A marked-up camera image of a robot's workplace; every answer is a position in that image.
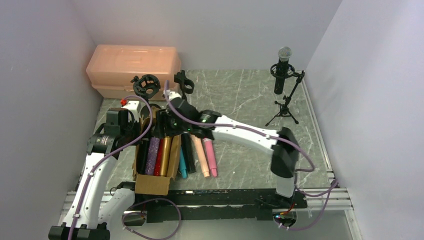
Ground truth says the black microphone silver grille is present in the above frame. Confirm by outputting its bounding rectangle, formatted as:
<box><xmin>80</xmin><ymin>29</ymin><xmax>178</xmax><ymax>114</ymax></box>
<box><xmin>274</xmin><ymin>46</ymin><xmax>292</xmax><ymax>95</ymax></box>

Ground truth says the red glitter microphone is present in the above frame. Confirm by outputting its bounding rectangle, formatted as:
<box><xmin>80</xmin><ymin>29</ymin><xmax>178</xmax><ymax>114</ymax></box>
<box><xmin>153</xmin><ymin>140</ymin><xmax>163</xmax><ymax>177</ymax></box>

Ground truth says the pink toy microphone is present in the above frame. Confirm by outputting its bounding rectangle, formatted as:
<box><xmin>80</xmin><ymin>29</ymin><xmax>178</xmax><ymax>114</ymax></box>
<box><xmin>203</xmin><ymin>138</ymin><xmax>218</xmax><ymax>178</ymax></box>

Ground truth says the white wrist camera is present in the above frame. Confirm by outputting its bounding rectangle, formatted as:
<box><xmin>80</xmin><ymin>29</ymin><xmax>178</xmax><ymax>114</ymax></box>
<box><xmin>120</xmin><ymin>99</ymin><xmax>141</xmax><ymax>116</ymax></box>
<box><xmin>163</xmin><ymin>89</ymin><xmax>182</xmax><ymax>102</ymax></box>

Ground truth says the blue toy microphone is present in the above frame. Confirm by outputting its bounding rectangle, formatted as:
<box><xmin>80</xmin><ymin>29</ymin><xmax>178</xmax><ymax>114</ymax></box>
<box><xmin>178</xmin><ymin>147</ymin><xmax>188</xmax><ymax>179</ymax></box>

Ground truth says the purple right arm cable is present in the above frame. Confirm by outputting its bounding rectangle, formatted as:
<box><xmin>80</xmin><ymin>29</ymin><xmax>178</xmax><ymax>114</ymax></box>
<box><xmin>163</xmin><ymin>80</ymin><xmax>339</xmax><ymax>232</ymax></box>

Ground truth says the beige toy microphone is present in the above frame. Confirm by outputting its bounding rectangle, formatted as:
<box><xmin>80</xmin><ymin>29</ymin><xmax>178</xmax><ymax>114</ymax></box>
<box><xmin>190</xmin><ymin>134</ymin><xmax>211</xmax><ymax>178</ymax></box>

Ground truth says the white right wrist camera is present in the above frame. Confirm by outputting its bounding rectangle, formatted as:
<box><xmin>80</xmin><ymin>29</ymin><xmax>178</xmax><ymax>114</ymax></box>
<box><xmin>163</xmin><ymin>89</ymin><xmax>182</xmax><ymax>102</ymax></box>

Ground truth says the clip mount desk stand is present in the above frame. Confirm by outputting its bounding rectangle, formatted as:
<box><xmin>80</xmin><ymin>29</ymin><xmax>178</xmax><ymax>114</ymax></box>
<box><xmin>174</xmin><ymin>70</ymin><xmax>195</xmax><ymax>100</ymax></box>

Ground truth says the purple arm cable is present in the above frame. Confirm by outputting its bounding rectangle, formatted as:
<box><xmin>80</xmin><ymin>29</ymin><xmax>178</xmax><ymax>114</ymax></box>
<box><xmin>163</xmin><ymin>80</ymin><xmax>339</xmax><ymax>232</ymax></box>
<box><xmin>67</xmin><ymin>96</ymin><xmax>182</xmax><ymax>240</ymax></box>

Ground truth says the brown cardboard box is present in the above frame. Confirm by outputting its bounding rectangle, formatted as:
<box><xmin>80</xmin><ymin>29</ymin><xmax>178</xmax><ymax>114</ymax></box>
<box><xmin>132</xmin><ymin>106</ymin><xmax>181</xmax><ymax>196</ymax></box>

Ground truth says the shock mount desk stand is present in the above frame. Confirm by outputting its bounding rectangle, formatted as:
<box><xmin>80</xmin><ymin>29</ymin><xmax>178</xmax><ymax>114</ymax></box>
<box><xmin>130</xmin><ymin>74</ymin><xmax>161</xmax><ymax>117</ymax></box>

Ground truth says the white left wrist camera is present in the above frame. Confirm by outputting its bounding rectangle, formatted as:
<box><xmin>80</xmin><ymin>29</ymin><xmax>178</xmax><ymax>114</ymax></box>
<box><xmin>120</xmin><ymin>99</ymin><xmax>141</xmax><ymax>116</ymax></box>

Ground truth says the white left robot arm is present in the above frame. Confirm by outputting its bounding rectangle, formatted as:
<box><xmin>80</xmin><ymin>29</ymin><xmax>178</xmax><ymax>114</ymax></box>
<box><xmin>48</xmin><ymin>106</ymin><xmax>141</xmax><ymax>240</ymax></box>

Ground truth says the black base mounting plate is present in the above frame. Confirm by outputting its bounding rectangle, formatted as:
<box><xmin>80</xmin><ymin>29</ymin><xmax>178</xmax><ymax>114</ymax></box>
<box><xmin>128</xmin><ymin>188</ymin><xmax>308</xmax><ymax>223</ymax></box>

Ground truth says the gold microphone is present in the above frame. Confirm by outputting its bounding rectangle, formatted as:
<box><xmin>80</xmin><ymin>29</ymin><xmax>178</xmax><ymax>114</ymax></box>
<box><xmin>159</xmin><ymin>136</ymin><xmax>172</xmax><ymax>177</ymax></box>

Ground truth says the orange plastic storage box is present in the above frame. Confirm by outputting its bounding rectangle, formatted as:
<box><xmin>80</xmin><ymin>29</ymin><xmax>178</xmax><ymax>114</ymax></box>
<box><xmin>86</xmin><ymin>44</ymin><xmax>182</xmax><ymax>101</ymax></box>

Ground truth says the purple glitter microphone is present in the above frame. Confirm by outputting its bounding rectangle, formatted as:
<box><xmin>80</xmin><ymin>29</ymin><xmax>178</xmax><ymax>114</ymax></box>
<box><xmin>144</xmin><ymin>137</ymin><xmax>161</xmax><ymax>176</ymax></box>

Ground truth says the black microphone grey grille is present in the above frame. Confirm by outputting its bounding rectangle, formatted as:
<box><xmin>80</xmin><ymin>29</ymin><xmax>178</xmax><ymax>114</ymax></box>
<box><xmin>181</xmin><ymin>133</ymin><xmax>196</xmax><ymax>174</ymax></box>

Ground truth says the black tripod microphone stand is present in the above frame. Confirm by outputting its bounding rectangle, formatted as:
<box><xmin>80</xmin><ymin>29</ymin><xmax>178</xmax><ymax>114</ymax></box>
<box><xmin>265</xmin><ymin>63</ymin><xmax>305</xmax><ymax>127</ymax></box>

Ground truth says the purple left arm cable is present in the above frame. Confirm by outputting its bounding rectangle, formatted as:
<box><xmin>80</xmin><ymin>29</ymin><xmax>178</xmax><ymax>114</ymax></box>
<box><xmin>67</xmin><ymin>96</ymin><xmax>182</xmax><ymax>240</ymax></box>

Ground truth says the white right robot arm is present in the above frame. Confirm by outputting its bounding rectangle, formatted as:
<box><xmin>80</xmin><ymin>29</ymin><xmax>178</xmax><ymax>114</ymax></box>
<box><xmin>153</xmin><ymin>97</ymin><xmax>299</xmax><ymax>198</ymax></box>

